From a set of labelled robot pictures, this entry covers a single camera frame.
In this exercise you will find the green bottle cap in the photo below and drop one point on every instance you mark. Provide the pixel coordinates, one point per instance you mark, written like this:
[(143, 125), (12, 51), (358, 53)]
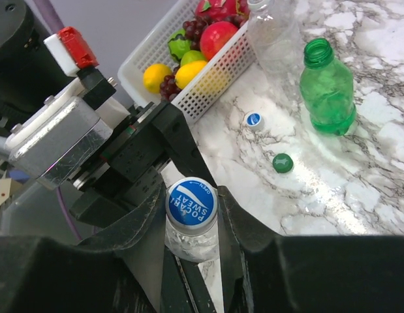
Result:
[(282, 163)]

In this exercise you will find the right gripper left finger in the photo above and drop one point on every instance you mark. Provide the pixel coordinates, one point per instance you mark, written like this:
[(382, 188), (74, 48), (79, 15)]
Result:
[(137, 239)]

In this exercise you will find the blue white bottle cap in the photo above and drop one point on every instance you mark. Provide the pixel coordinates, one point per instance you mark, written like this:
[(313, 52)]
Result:
[(254, 121)]

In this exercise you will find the green pear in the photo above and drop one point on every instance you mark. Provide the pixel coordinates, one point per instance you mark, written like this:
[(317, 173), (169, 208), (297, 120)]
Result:
[(192, 56)]

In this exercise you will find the yellow lemon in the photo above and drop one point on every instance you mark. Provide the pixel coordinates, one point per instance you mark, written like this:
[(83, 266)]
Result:
[(188, 72)]

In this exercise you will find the green plastic bottle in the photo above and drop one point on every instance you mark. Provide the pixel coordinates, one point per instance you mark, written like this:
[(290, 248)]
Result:
[(327, 89)]

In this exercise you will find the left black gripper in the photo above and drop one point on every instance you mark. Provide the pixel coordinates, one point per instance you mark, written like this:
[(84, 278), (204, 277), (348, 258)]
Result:
[(124, 172)]

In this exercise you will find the basket grapes bunch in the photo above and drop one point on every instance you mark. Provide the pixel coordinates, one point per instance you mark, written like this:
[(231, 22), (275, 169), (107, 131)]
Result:
[(168, 87), (195, 27)]

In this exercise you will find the basket grapes lower bunch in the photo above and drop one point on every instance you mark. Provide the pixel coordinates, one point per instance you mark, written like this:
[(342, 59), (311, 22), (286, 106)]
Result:
[(168, 87)]

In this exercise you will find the red dragon fruit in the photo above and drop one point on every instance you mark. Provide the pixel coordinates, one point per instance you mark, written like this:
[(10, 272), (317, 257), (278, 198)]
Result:
[(221, 8)]

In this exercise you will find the clear bottle blue cap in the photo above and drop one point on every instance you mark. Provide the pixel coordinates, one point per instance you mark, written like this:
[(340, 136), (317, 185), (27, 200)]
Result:
[(197, 249)]

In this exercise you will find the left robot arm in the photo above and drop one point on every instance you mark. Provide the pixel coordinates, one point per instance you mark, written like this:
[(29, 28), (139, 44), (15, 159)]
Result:
[(39, 72)]

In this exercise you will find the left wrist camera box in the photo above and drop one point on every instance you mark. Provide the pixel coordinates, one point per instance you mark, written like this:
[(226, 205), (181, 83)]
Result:
[(57, 148)]

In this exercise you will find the green watermelon toy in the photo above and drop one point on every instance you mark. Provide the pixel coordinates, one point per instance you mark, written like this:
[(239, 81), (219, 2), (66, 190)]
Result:
[(178, 45)]

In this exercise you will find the red apple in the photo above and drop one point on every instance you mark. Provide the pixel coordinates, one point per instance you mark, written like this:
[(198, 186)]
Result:
[(215, 37)]

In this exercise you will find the white plastic basket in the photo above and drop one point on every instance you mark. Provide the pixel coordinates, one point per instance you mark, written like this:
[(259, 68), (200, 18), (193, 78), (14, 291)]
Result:
[(211, 82)]

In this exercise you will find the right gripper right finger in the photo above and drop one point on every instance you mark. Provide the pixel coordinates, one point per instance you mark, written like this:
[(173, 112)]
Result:
[(251, 273)]

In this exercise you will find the basket grapes upper bunch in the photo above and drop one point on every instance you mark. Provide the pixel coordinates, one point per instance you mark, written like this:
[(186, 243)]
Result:
[(195, 27)]

